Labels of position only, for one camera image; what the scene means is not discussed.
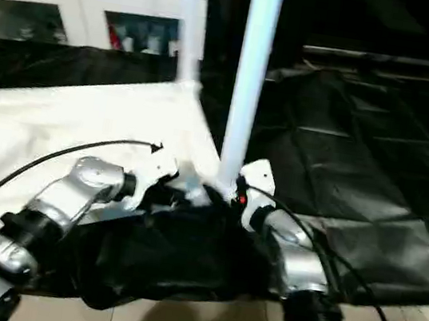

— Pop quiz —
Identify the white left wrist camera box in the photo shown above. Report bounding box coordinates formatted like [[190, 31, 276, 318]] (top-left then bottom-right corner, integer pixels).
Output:
[[121, 141, 185, 213]]

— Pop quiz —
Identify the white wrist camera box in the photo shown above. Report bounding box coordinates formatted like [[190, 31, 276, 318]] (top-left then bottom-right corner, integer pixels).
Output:
[[121, 141, 185, 213], [228, 156, 283, 236]]

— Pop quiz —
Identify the small white cup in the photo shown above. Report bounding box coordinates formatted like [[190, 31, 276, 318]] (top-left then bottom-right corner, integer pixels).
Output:
[[145, 34, 163, 55]]

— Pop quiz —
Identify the black plastic mat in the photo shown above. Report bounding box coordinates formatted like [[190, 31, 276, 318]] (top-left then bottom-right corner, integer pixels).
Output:
[[0, 15, 429, 321]]

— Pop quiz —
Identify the white plastic table leg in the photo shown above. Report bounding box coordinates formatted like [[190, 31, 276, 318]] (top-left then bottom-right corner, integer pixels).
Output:
[[165, 0, 216, 95], [211, 0, 286, 204]]

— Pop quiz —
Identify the white plastic table top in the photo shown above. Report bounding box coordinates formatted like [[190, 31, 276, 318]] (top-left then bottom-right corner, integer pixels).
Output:
[[0, 54, 246, 291]]

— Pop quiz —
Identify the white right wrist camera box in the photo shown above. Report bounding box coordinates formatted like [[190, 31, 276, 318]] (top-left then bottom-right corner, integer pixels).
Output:
[[228, 156, 283, 236]]

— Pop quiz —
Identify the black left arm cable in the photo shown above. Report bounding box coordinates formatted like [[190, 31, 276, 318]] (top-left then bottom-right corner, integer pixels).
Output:
[[0, 119, 165, 280]]

